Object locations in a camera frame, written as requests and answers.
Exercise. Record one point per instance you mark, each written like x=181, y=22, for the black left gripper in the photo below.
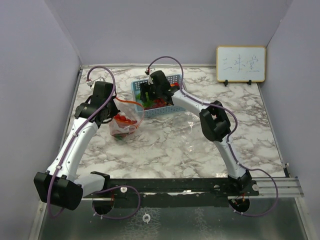
x=114, y=111

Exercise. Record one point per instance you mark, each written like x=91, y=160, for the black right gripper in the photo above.
x=146, y=87

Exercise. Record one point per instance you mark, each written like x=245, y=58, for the green grape bunch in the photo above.
x=148, y=104

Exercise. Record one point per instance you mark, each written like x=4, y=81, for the red strawberry bunch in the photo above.
x=122, y=126

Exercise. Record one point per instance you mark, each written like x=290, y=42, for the clear zip bag orange zipper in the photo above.
x=127, y=108

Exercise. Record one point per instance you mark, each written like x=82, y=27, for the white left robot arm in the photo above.
x=58, y=185

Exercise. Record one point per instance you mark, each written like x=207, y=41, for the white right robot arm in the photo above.
x=214, y=122

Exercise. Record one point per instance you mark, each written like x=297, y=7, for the blue plastic basket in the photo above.
x=148, y=113

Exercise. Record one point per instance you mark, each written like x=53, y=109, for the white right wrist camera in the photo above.
x=148, y=71

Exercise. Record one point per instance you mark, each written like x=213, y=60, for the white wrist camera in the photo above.
x=91, y=82
x=148, y=71

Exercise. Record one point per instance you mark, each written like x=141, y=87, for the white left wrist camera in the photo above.
x=91, y=82

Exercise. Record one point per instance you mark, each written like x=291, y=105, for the small whiteboard wooden frame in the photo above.
x=241, y=64

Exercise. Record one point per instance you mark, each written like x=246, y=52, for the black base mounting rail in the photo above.
x=172, y=192

